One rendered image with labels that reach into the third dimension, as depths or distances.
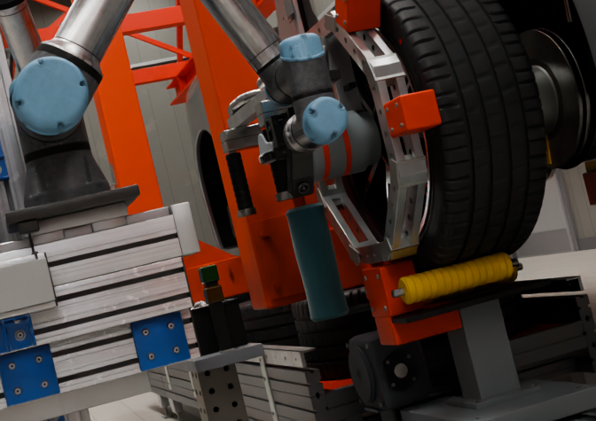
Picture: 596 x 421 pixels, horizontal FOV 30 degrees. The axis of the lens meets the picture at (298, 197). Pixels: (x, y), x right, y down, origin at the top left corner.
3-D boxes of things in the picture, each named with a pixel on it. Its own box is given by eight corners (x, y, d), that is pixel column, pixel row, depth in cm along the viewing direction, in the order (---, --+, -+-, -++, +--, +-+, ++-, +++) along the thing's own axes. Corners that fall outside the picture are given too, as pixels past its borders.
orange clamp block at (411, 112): (425, 131, 220) (443, 123, 212) (389, 139, 218) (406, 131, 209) (416, 97, 221) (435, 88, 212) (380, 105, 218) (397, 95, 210)
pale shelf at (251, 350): (265, 354, 266) (262, 342, 267) (197, 373, 261) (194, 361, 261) (226, 351, 307) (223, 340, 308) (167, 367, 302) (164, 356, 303)
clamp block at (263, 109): (308, 116, 222) (301, 90, 222) (265, 125, 219) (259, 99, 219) (301, 120, 227) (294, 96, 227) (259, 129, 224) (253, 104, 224)
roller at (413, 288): (526, 274, 236) (520, 247, 237) (401, 307, 228) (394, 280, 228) (513, 275, 242) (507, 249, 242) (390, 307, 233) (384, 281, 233)
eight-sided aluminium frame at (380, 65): (449, 249, 219) (382, -17, 221) (419, 256, 217) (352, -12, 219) (358, 264, 271) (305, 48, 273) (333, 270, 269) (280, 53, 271)
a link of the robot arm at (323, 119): (344, 87, 189) (356, 136, 189) (325, 99, 200) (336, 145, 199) (301, 96, 187) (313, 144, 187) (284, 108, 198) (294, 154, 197)
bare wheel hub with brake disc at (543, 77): (589, 184, 247) (592, 45, 234) (559, 192, 245) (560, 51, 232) (513, 140, 275) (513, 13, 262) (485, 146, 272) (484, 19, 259)
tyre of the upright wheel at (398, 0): (433, 242, 289) (573, 274, 226) (349, 262, 282) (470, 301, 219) (389, -12, 281) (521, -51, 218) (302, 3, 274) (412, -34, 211)
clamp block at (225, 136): (265, 143, 254) (260, 120, 254) (228, 151, 252) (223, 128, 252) (260, 146, 259) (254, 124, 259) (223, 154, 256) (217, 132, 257)
